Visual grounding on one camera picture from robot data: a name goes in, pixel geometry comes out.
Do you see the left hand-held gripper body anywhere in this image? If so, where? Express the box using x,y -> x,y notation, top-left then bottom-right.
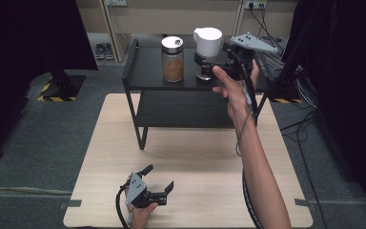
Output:
120,172 -> 168,210

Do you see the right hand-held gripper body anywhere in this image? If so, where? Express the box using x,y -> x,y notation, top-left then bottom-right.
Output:
217,31 -> 279,81

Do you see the white-lidded glass seasoning jar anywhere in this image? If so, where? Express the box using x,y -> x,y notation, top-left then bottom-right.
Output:
193,27 -> 224,81

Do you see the black two-tier metal rack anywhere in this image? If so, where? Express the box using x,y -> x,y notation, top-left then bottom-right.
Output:
121,37 -> 278,151

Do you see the person's left hand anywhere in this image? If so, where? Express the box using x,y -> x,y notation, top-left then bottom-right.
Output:
124,186 -> 160,229

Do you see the person's right hand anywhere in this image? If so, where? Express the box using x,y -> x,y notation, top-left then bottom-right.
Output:
212,59 -> 260,123

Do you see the metal-lidded glass spice jar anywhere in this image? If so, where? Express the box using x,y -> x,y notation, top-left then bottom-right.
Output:
160,35 -> 185,83

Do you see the black stand, hazard-striped base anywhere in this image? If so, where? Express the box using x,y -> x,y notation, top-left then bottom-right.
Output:
267,94 -> 303,105
36,69 -> 87,103

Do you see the grey tape strip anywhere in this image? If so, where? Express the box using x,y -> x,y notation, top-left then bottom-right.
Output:
59,198 -> 83,210
294,198 -> 317,212

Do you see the dark shoe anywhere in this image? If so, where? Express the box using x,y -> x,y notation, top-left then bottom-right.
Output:
104,42 -> 114,61
94,43 -> 106,61

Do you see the white desk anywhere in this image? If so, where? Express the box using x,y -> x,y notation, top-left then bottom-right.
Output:
99,0 -> 247,63

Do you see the black curtain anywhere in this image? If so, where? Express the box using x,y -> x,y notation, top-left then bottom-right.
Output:
279,0 -> 366,219
0,0 -> 98,165

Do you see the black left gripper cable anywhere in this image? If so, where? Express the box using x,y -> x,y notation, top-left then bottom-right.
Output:
114,185 -> 132,229

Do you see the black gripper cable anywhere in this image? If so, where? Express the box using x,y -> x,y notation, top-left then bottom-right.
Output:
235,61 -> 265,229
114,185 -> 132,229

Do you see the white wall power outlet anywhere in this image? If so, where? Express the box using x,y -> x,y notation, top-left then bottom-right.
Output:
106,0 -> 129,8
244,0 -> 268,10

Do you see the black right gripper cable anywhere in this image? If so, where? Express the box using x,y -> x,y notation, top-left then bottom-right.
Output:
235,61 -> 265,229

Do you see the bundle of floor cables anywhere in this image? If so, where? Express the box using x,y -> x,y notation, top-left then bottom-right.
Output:
251,6 -> 323,204

